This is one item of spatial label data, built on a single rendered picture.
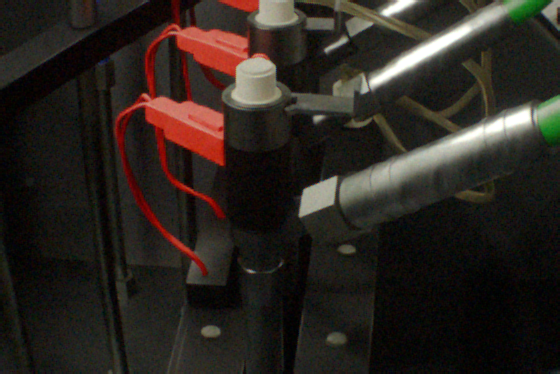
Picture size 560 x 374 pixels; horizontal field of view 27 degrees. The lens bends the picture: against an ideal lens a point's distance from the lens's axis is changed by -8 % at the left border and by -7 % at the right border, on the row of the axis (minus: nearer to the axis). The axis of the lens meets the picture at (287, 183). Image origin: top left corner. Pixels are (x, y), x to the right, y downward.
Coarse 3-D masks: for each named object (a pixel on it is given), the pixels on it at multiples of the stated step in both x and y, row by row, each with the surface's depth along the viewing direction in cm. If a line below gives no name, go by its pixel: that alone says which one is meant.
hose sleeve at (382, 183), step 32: (480, 128) 36; (512, 128) 35; (416, 160) 37; (448, 160) 37; (480, 160) 36; (512, 160) 35; (352, 192) 39; (384, 192) 38; (416, 192) 38; (448, 192) 37
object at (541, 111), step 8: (544, 104) 35; (552, 104) 34; (544, 112) 35; (552, 112) 34; (544, 120) 34; (552, 120) 34; (544, 128) 34; (552, 128) 34; (544, 136) 35; (552, 136) 34; (552, 144) 35
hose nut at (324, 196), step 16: (336, 176) 40; (304, 192) 41; (320, 192) 40; (336, 192) 40; (304, 208) 40; (320, 208) 40; (336, 208) 39; (304, 224) 40; (320, 224) 40; (336, 224) 40; (352, 224) 40; (320, 240) 40; (336, 240) 40
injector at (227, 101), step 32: (224, 96) 49; (288, 96) 49; (224, 128) 50; (256, 128) 49; (288, 128) 50; (256, 160) 49; (288, 160) 50; (256, 192) 50; (288, 192) 51; (256, 224) 51; (288, 224) 52; (256, 256) 52; (256, 288) 53; (256, 320) 54; (256, 352) 55
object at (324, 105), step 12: (300, 96) 50; (312, 96) 50; (324, 96) 50; (336, 96) 50; (288, 108) 49; (300, 108) 49; (312, 108) 49; (324, 108) 49; (336, 108) 49; (348, 108) 49
